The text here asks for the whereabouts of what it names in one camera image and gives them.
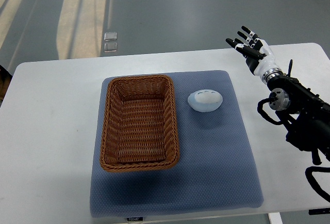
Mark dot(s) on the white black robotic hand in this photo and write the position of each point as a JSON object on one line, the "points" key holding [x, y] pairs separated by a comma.
{"points": [[258, 55]]}

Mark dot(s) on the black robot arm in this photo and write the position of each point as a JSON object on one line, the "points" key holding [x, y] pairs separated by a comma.
{"points": [[303, 113]]}

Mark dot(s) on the brown wicker basket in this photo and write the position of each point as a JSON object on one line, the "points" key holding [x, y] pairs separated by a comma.
{"points": [[140, 125]]}

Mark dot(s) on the blue quilted mat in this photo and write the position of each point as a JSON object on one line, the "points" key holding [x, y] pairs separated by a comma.
{"points": [[216, 169]]}

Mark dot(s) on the lower metal floor plate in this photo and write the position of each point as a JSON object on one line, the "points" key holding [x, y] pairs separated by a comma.
{"points": [[110, 47]]}

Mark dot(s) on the metal floor plate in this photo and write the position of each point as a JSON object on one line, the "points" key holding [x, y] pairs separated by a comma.
{"points": [[110, 47], [110, 36]]}

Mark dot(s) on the upper metal floor plate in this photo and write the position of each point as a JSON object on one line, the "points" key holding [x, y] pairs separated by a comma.
{"points": [[110, 36]]}

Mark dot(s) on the white table leg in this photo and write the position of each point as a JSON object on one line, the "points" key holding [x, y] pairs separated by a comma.
{"points": [[275, 218]]}

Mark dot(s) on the black table control box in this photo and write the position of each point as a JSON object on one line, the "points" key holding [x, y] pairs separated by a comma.
{"points": [[319, 211]]}

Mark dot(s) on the brown object at left edge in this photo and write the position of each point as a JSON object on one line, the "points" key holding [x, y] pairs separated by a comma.
{"points": [[5, 80]]}

